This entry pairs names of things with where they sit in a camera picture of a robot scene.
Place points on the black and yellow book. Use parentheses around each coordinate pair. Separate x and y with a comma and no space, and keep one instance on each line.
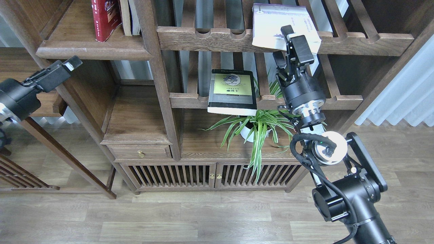
(232,92)

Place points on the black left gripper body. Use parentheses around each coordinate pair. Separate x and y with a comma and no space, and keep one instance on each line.
(17,102)

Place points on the white window curtain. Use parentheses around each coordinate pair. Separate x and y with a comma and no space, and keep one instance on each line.
(409,96)

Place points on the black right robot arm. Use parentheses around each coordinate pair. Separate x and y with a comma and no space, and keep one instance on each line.
(348,183)

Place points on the white plant pot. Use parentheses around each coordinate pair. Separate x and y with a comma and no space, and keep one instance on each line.
(254,132)

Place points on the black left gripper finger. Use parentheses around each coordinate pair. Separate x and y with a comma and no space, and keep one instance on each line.
(49,78)

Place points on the green spider plant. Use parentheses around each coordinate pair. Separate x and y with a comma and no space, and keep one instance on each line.
(270,116)

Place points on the slatted wooden bench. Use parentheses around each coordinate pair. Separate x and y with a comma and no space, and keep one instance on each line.
(18,178)

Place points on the dark wooden bookshelf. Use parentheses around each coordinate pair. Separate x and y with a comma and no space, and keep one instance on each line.
(139,96)

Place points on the beige upright book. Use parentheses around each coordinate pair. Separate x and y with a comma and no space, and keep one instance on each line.
(126,17)

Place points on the white cover book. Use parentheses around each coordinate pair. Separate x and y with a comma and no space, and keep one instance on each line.
(270,18)

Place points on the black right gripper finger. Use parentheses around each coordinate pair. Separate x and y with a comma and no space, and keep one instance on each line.
(281,63)
(297,47)

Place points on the red cover book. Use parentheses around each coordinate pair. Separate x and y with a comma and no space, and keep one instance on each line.
(107,17)

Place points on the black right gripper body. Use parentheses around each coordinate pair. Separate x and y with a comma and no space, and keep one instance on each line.
(302,93)

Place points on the white upright book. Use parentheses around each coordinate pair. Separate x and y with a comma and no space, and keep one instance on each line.
(135,20)

